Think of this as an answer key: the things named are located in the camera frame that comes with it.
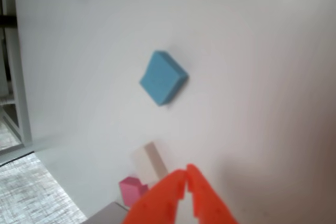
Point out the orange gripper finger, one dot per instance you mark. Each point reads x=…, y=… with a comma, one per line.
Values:
x=210, y=203
x=160, y=200

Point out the pink foam cuboid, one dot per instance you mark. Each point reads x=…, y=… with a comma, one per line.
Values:
x=130, y=190

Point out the cream foam cuboid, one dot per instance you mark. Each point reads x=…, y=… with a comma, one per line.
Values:
x=155, y=158

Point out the white cardboard bin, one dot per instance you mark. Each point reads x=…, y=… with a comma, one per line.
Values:
x=107, y=214

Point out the blue foam cuboid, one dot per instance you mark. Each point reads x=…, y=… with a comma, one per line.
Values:
x=161, y=77

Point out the white furniture frame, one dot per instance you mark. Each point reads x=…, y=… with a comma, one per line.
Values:
x=22, y=90

